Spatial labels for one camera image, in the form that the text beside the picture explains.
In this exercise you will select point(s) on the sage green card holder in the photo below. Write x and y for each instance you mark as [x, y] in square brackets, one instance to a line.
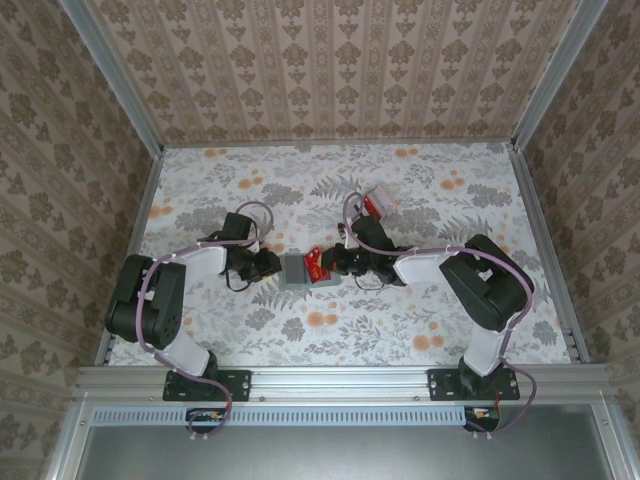
[295, 272]

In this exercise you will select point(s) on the black connector box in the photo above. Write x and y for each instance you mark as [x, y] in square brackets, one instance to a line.
[205, 420]
[482, 419]

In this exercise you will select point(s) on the grey metal panel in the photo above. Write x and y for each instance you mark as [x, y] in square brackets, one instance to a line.
[340, 455]

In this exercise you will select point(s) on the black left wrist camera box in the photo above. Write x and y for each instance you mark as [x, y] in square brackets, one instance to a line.
[236, 226]

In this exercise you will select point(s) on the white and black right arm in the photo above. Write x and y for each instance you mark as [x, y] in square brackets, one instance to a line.
[490, 290]

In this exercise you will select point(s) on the aluminium frame post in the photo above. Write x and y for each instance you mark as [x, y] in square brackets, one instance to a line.
[125, 85]
[554, 75]

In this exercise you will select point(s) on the red and white box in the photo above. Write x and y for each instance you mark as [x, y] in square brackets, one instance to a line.
[386, 196]

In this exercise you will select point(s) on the aluminium frame rail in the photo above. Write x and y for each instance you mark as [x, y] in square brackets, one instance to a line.
[145, 200]
[350, 144]
[532, 200]

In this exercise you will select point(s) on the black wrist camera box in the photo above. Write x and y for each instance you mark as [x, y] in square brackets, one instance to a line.
[372, 235]
[236, 226]

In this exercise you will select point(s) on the wide aluminium front rail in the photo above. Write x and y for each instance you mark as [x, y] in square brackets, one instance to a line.
[340, 382]

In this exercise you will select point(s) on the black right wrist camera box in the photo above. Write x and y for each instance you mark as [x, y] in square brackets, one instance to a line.
[372, 235]

